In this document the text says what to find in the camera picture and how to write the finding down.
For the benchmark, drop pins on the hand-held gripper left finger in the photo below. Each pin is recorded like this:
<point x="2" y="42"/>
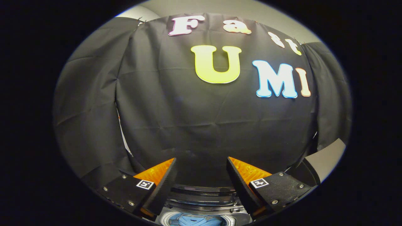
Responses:
<point x="163" y="183"/>

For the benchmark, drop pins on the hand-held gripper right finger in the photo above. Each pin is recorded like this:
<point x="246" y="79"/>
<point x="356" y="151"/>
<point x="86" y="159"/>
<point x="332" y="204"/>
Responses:
<point x="241" y="185"/>

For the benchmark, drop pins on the dark washing machine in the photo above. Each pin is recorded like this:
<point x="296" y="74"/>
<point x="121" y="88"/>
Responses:
<point x="201" y="197"/>

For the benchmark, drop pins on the light blue polo shirt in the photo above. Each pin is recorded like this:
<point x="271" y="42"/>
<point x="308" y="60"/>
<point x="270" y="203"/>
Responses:
<point x="196" y="219"/>

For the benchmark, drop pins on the black backdrop cloth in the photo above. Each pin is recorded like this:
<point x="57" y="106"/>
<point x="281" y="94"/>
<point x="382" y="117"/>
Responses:
<point x="204" y="119"/>

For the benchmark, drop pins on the grey cabinet with dark top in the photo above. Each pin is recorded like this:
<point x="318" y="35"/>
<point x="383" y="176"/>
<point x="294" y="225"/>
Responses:
<point x="326" y="157"/>

